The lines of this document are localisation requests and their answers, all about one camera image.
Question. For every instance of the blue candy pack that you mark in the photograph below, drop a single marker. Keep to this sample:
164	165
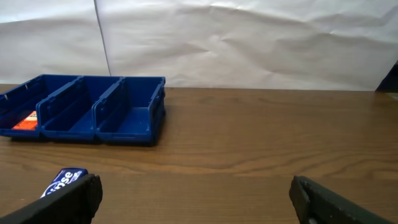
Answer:
65	178

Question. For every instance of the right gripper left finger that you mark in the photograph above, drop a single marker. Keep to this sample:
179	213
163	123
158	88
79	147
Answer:
68	202

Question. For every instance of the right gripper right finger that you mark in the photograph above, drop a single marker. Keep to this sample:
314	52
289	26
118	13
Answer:
323	207

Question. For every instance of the blue tray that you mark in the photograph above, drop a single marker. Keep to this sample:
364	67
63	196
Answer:
133	124

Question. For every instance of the orange candy box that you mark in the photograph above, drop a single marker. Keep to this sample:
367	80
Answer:
26	124

